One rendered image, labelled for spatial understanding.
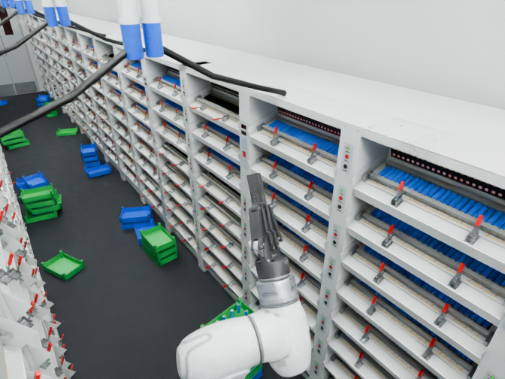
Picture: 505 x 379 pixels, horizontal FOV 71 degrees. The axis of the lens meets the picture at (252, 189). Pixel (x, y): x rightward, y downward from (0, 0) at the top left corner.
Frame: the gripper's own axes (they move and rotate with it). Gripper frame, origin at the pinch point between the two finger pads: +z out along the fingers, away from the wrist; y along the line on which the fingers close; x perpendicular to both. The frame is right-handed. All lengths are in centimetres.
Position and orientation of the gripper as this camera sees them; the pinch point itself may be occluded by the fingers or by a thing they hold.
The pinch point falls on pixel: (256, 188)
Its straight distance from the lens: 82.2
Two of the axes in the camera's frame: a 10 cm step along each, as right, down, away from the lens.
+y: -4.5, 0.2, -8.9
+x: -8.7, 2.1, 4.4
